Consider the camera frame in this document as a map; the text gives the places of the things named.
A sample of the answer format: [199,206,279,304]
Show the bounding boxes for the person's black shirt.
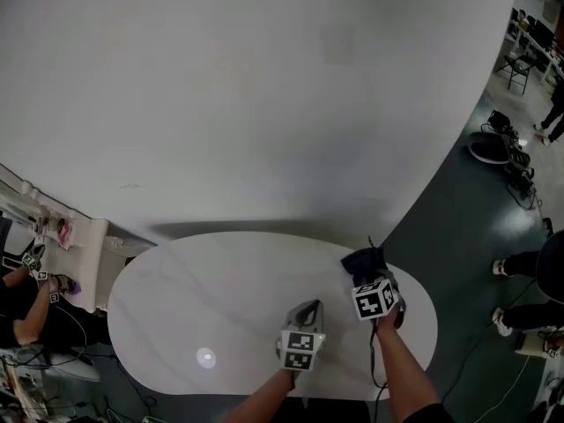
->
[396,402,457,423]

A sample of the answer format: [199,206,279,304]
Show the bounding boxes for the white oval pod shell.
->
[467,130,512,165]
[41,350,101,383]

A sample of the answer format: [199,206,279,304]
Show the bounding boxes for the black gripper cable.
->
[368,319,389,423]

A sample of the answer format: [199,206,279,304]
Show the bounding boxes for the person's left forearm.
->
[219,367,296,423]

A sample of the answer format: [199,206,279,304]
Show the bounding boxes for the white desk row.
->
[506,6,564,87]

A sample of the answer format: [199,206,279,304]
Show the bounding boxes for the beige small stand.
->
[514,329,554,357]

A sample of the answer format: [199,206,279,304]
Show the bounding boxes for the pink box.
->
[56,220,74,247]

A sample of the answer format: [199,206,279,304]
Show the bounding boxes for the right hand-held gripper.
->
[351,269,407,329]

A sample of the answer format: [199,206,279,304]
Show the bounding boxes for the tangled floor cables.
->
[482,108,538,211]

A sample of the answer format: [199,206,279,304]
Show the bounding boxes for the person's right forearm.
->
[374,313,444,418]

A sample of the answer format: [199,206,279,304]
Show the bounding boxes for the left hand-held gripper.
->
[276,300,327,372]

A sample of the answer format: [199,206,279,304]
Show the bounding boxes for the ornate white vanity table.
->
[0,163,158,315]

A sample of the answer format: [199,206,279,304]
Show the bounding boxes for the white oval marble table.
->
[107,230,439,401]

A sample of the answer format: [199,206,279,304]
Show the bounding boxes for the black folding chair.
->
[495,53,537,96]

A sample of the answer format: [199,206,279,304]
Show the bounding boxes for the dark grey cloth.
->
[341,234,390,288]

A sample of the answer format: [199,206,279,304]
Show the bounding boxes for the white floor cable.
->
[473,352,530,423]

